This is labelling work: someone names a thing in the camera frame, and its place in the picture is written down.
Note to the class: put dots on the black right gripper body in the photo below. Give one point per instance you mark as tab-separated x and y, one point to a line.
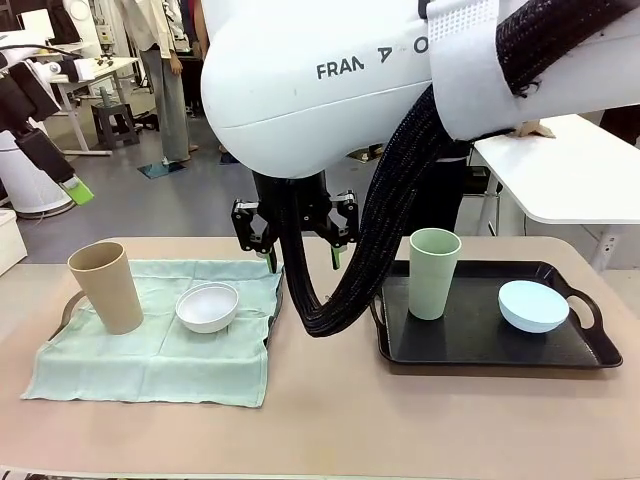
312	200

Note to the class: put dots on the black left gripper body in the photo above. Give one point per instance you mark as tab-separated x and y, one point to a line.
25	95

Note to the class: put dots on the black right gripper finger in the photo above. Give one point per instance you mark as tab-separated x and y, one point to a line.
247	230
345	220

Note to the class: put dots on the white bowl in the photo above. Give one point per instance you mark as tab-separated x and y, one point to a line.
205	310

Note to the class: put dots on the pale green cup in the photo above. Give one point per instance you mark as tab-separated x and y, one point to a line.
432	285

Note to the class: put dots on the tan cup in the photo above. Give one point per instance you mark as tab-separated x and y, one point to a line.
107	295

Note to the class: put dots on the mint green cloth mat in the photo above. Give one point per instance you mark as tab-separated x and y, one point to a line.
150	370

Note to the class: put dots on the light blue bowl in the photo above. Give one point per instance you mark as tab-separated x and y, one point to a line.
532	307

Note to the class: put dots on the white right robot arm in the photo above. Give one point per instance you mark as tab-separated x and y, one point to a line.
300	100

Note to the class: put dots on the blue floor mat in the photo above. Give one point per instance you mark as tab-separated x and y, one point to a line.
160	170

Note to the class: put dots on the person's left hand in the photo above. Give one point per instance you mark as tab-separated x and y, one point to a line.
535	130

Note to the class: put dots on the white cylindrical air purifier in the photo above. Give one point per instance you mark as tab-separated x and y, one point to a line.
25	185

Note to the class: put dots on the grey step stool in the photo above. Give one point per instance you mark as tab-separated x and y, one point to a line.
115	125

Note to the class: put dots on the white background desk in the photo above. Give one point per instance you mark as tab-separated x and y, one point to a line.
100	70

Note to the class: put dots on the white box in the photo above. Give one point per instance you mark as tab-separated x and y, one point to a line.
10	240

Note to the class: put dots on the person in dark jacket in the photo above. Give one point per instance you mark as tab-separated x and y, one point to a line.
452	200

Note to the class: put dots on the bystander in grey trousers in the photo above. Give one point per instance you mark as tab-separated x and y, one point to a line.
170	100

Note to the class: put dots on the white side table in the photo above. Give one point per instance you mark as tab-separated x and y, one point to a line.
575	175

